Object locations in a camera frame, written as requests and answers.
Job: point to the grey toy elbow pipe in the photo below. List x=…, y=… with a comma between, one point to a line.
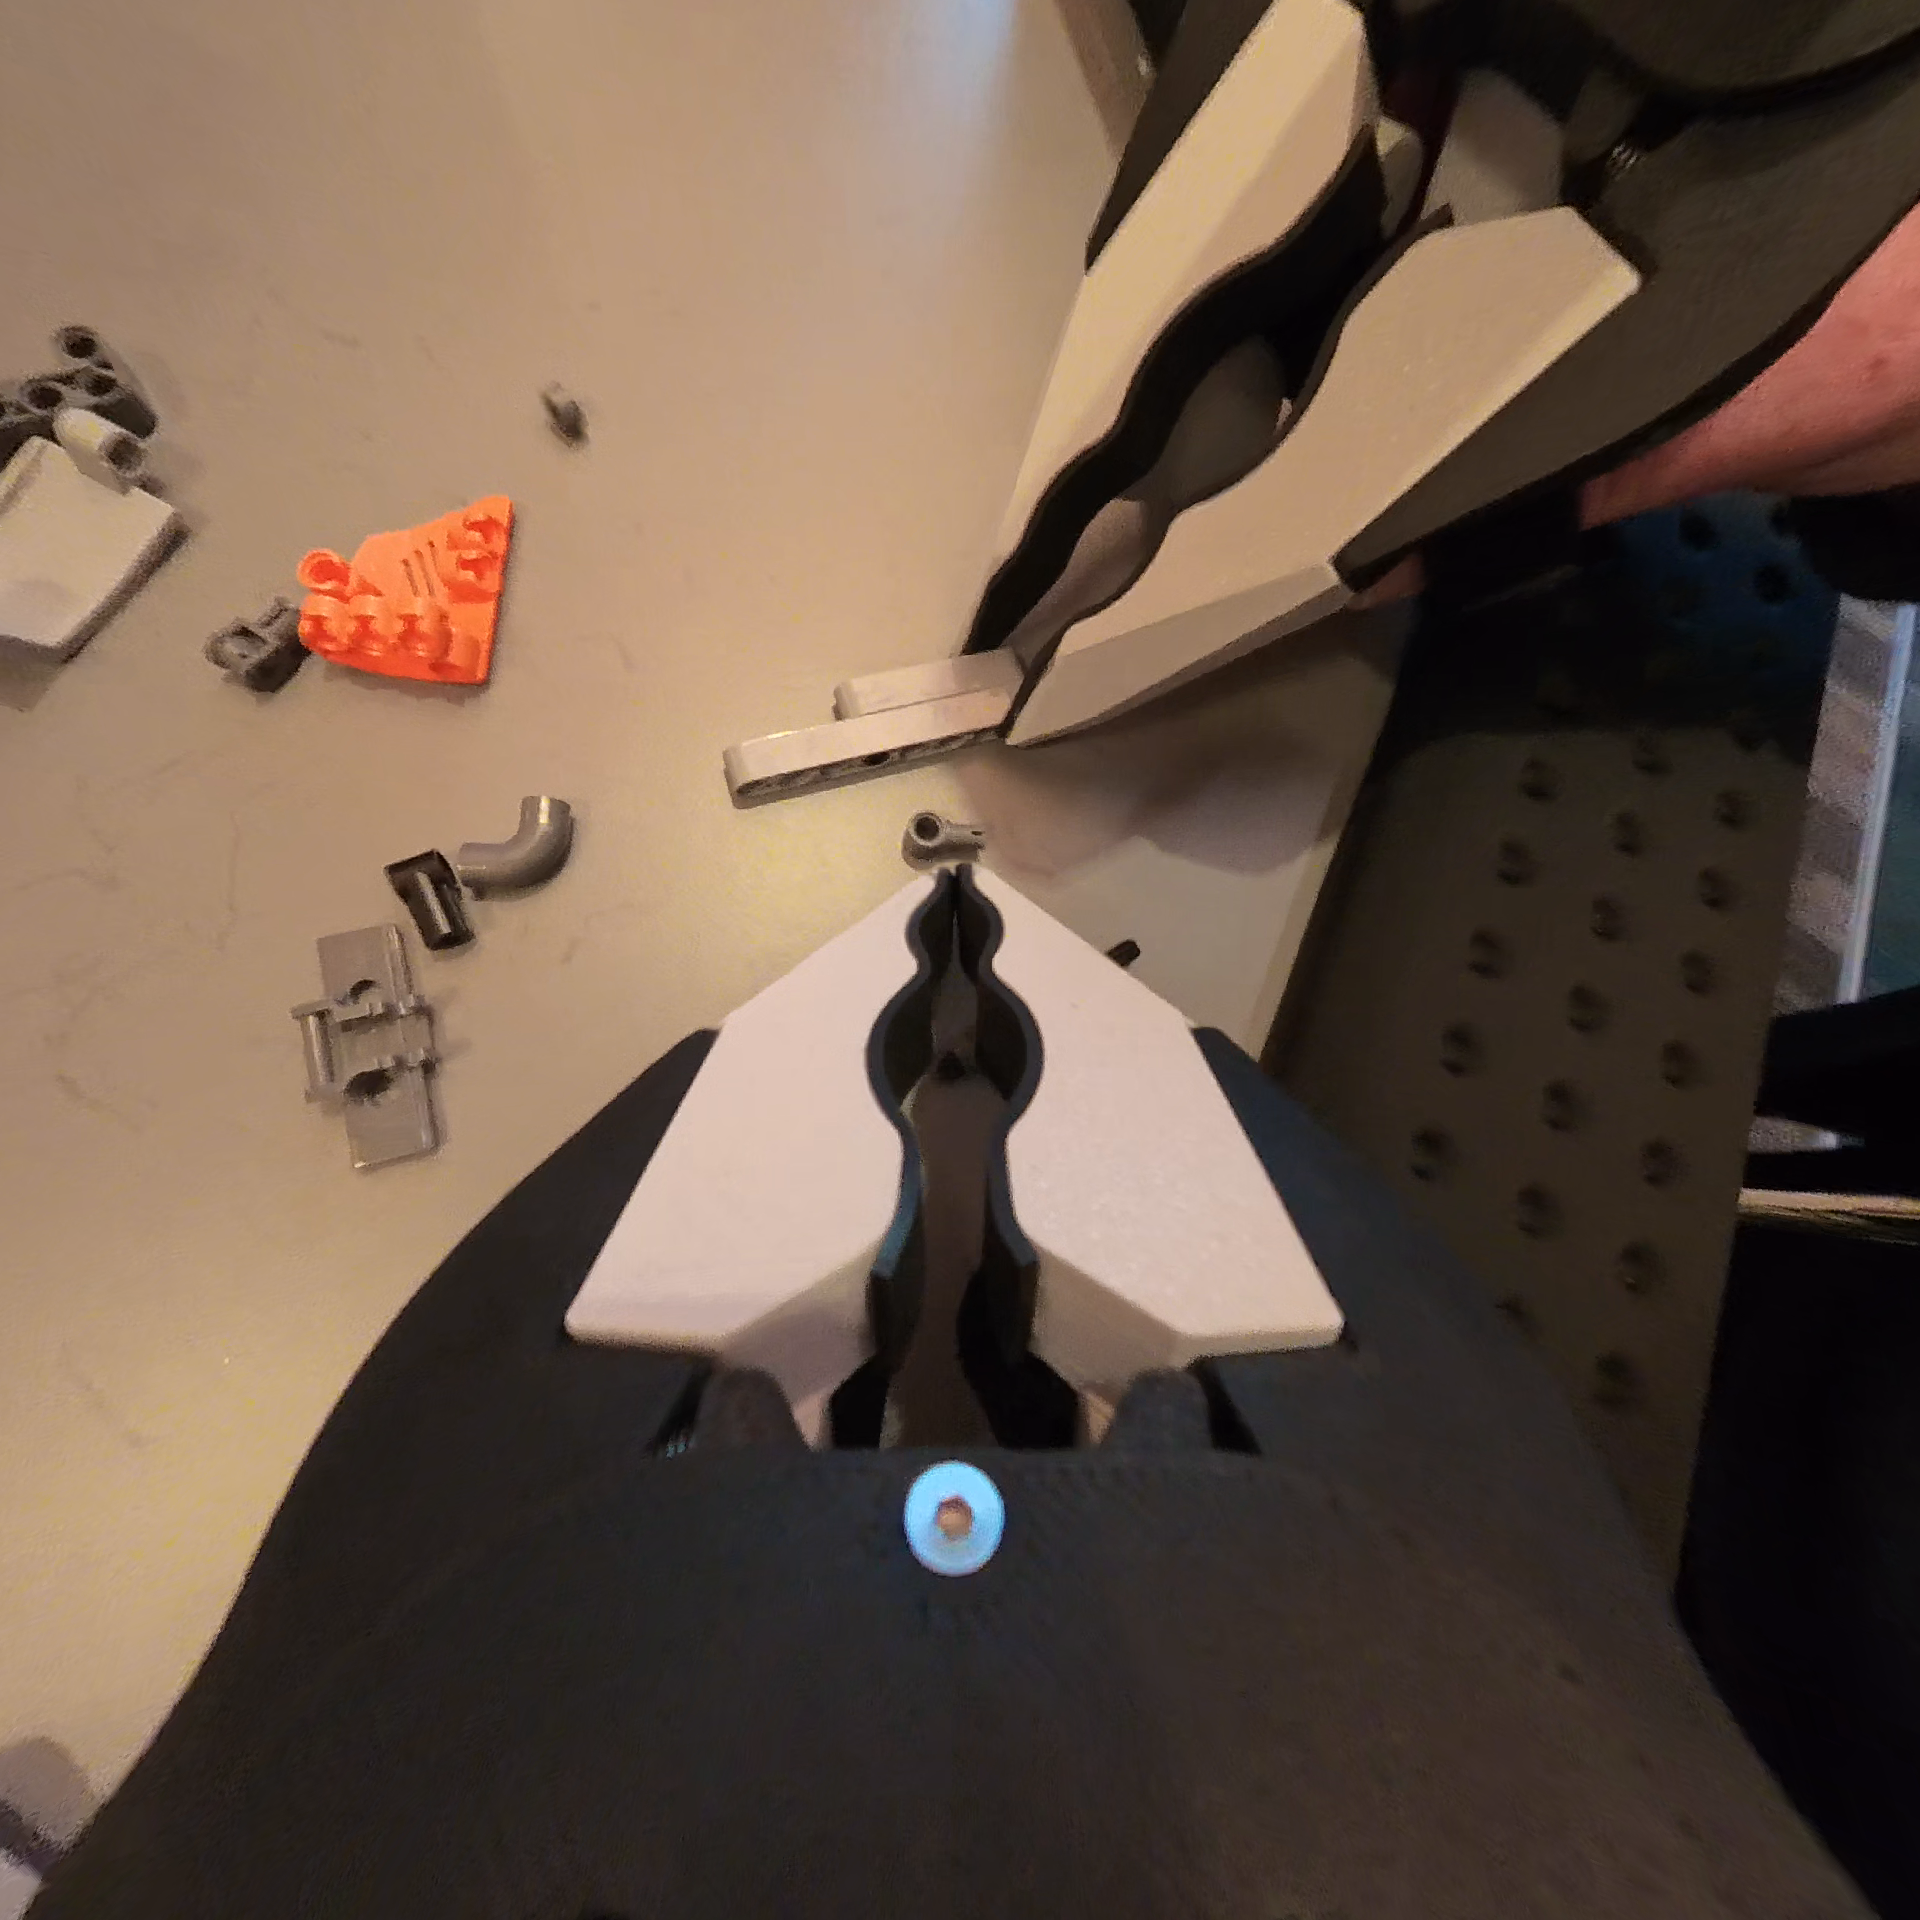
x=523, y=855

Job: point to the grey flat toy plate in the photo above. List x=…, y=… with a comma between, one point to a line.
x=382, y=1119

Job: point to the dark grey angled toy beam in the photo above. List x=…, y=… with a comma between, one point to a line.
x=89, y=383

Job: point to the person's right hand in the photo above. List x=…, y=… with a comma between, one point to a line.
x=1829, y=422

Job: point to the dark grey small toy connector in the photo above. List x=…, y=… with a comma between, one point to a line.
x=253, y=648

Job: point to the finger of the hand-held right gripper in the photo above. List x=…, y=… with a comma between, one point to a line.
x=1214, y=225
x=1425, y=389

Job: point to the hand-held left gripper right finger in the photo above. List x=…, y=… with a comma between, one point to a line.
x=1184, y=1201

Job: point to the small grey pin connector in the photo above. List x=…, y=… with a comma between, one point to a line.
x=932, y=839

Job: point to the orange toy wedge panel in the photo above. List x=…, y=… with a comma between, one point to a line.
x=404, y=599

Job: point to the black toy clip connector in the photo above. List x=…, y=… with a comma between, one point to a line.
x=429, y=901

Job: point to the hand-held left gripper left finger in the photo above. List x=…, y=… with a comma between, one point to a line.
x=705, y=1201

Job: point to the light grey curved toy panel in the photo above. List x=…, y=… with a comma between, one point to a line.
x=75, y=556

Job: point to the small grey toy bush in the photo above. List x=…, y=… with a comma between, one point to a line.
x=563, y=412

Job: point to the black dotted mat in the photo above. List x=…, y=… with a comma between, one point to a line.
x=1576, y=974

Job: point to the light grey double toy beam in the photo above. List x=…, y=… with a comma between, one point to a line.
x=838, y=751

